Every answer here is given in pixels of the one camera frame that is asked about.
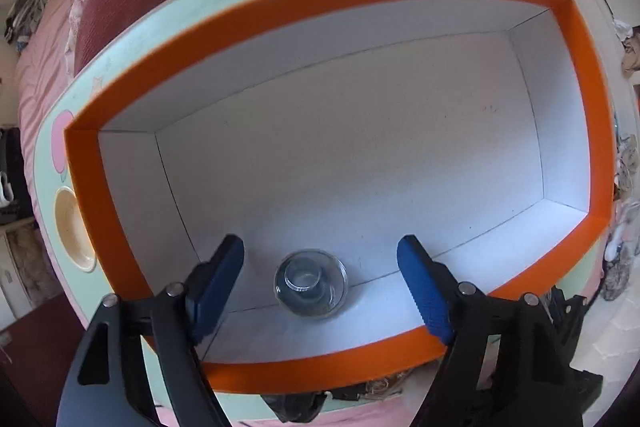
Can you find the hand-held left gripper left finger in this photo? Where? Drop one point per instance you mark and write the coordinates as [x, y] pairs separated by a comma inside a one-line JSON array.
[[220, 287]]

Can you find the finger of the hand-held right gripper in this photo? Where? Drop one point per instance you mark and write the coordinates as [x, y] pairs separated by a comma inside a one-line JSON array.
[[586, 382]]

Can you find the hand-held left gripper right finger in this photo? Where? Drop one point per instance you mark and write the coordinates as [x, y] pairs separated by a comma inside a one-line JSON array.
[[425, 292]]

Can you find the small glass jar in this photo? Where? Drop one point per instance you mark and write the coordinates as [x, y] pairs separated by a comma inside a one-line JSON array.
[[310, 304]]

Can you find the orange cardboard box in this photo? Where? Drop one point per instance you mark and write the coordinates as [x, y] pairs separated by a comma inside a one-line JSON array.
[[350, 157]]

